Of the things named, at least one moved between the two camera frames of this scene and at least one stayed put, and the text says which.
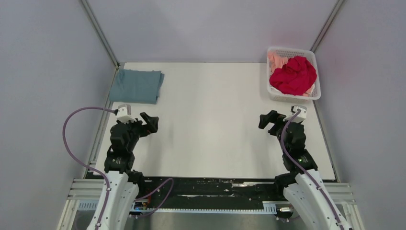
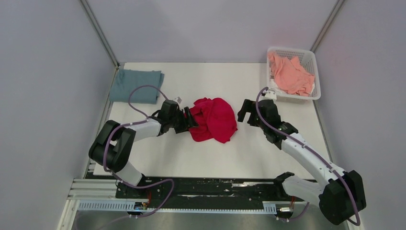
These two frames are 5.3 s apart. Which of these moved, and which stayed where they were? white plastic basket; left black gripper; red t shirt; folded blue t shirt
Moved: red t shirt; left black gripper
Stayed: folded blue t shirt; white plastic basket
